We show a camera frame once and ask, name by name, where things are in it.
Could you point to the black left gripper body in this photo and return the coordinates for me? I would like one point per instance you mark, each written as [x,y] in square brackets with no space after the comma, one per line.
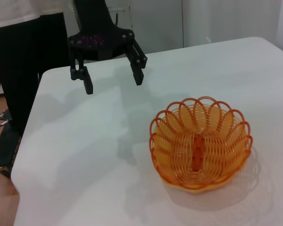
[96,23]

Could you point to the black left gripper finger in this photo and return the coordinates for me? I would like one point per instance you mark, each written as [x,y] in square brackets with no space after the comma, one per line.
[138,73]
[88,82]

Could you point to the orange woven plastic basket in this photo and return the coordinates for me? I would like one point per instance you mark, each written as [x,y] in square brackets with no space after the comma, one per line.
[200,150]

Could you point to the clear acrylic panel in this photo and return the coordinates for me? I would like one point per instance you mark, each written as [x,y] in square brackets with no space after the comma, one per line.
[125,16]

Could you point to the black robot torso column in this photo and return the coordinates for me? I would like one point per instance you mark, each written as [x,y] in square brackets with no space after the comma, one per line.
[21,70]

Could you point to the white tablecloth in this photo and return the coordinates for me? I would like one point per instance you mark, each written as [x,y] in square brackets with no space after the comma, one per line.
[85,164]

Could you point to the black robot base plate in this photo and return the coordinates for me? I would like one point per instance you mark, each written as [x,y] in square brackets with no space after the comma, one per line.
[3,148]

